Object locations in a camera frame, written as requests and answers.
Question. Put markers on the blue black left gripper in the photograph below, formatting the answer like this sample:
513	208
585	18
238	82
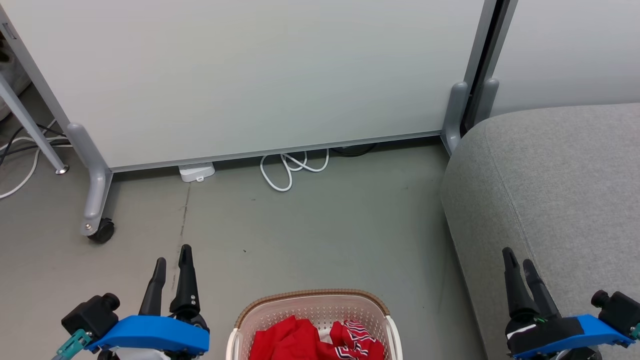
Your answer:
150	332

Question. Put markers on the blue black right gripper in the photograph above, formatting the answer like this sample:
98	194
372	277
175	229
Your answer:
560	335

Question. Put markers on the plain red garment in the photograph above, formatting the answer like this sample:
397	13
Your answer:
285	340

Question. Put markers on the red garment striped print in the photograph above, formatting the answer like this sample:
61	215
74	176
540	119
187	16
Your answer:
357	337

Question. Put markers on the grey fabric sofa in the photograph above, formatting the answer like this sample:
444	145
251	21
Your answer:
550	190

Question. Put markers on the black caster wheel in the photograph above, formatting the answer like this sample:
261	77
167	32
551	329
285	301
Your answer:
103	232

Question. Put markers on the white power adapter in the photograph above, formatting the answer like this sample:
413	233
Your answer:
196	172

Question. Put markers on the grey partition foot with caster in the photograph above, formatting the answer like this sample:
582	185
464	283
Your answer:
95	190

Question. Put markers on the cream laundry basket brown rim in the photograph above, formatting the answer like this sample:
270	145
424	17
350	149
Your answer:
320	307

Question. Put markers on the grey metal table leg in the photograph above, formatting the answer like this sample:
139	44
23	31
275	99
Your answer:
30	125

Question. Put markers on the white partition panel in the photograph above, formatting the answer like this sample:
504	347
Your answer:
575	50
250	75

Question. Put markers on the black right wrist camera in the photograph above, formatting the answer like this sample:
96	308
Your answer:
620	307

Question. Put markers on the teal left camera connector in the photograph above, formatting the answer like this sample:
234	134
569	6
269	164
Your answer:
75	342

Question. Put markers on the teal camera connector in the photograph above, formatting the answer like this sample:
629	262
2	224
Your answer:
75	342
636	331

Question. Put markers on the teal right camera connector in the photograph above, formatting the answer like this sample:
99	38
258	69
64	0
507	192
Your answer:
636	331

